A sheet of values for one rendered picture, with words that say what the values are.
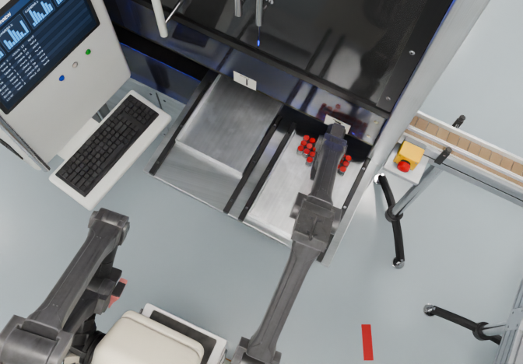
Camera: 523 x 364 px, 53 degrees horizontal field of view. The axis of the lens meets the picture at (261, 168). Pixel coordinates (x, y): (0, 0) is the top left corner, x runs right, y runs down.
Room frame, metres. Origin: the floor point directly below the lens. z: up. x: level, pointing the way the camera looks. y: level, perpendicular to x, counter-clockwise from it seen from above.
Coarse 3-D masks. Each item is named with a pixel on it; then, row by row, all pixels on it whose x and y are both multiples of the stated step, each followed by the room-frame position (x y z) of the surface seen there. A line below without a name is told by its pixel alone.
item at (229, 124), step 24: (216, 96) 0.91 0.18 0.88; (240, 96) 0.92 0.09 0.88; (264, 96) 0.93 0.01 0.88; (192, 120) 0.81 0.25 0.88; (216, 120) 0.82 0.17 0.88; (240, 120) 0.83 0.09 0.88; (264, 120) 0.84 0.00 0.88; (192, 144) 0.72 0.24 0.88; (216, 144) 0.73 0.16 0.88; (240, 144) 0.74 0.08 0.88; (240, 168) 0.65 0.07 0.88
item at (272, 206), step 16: (288, 144) 0.74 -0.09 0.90; (288, 160) 0.69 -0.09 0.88; (304, 160) 0.69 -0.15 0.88; (272, 176) 0.63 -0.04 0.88; (288, 176) 0.63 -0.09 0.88; (304, 176) 0.63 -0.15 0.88; (336, 176) 0.64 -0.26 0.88; (352, 176) 0.65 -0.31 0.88; (272, 192) 0.57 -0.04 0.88; (288, 192) 0.57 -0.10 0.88; (304, 192) 0.58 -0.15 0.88; (336, 192) 0.58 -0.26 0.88; (256, 208) 0.51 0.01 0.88; (272, 208) 0.51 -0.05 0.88; (288, 208) 0.51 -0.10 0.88; (272, 224) 0.45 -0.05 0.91; (288, 224) 0.46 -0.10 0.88
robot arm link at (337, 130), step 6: (330, 126) 0.71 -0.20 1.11; (336, 126) 0.70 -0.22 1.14; (342, 126) 0.71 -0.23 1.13; (330, 132) 0.68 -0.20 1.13; (336, 132) 0.68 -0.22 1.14; (342, 132) 0.68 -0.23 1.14; (318, 138) 0.63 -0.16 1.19; (342, 138) 0.68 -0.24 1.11; (318, 144) 0.62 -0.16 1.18; (342, 156) 0.59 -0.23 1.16
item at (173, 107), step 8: (128, 80) 1.14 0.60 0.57; (120, 88) 1.17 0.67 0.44; (128, 88) 1.15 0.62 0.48; (136, 88) 1.13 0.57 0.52; (144, 88) 1.11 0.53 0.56; (152, 88) 1.09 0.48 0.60; (112, 96) 1.20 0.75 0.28; (120, 96) 1.18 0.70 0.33; (144, 96) 1.11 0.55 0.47; (152, 96) 1.09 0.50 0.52; (160, 96) 1.07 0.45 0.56; (168, 96) 1.05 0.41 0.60; (112, 104) 1.22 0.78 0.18; (160, 104) 1.09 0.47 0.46; (168, 104) 1.06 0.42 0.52; (176, 104) 1.04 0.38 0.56; (184, 104) 1.02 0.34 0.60; (168, 112) 1.07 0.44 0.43; (176, 112) 1.05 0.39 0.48; (168, 128) 1.09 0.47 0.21
